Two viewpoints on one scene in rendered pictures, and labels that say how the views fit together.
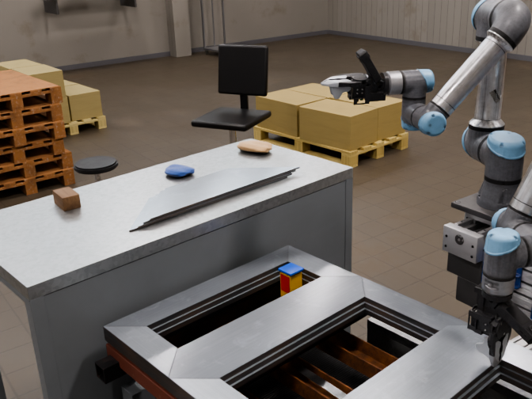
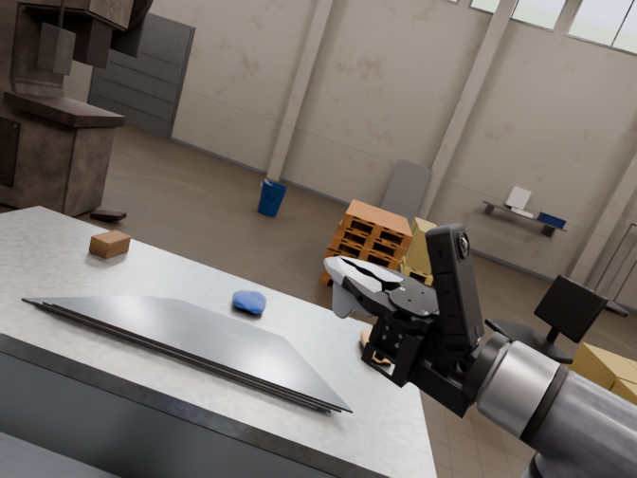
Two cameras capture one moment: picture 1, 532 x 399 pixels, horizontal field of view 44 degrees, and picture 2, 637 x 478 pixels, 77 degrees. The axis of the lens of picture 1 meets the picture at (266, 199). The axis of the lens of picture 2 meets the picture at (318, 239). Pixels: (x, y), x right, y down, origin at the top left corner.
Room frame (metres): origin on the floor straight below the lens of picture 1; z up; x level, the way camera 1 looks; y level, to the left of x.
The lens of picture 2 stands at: (1.68, -0.49, 1.60)
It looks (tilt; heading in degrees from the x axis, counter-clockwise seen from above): 15 degrees down; 43
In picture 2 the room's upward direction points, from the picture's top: 19 degrees clockwise
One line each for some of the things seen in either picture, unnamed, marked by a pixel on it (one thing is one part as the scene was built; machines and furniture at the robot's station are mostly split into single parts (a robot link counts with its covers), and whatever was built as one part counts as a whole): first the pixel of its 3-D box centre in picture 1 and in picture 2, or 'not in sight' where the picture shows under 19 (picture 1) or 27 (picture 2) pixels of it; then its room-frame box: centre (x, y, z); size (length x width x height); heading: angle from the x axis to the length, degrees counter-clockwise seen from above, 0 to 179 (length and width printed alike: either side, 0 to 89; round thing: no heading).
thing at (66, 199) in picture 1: (66, 199); (110, 244); (2.09, 0.68, 1.07); 0.10 x 0.06 x 0.05; 35
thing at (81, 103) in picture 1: (48, 95); (431, 251); (7.23, 2.37, 0.35); 1.17 x 0.85 x 0.69; 34
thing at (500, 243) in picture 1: (502, 253); not in sight; (1.38, -0.55, 1.17); 0.09 x 0.08 x 0.11; 98
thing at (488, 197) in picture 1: (501, 189); not in sight; (1.99, -0.77, 1.09); 0.15 x 0.15 x 0.10
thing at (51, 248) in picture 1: (169, 198); (178, 314); (2.17, 0.35, 1.03); 1.30 x 0.60 x 0.04; 131
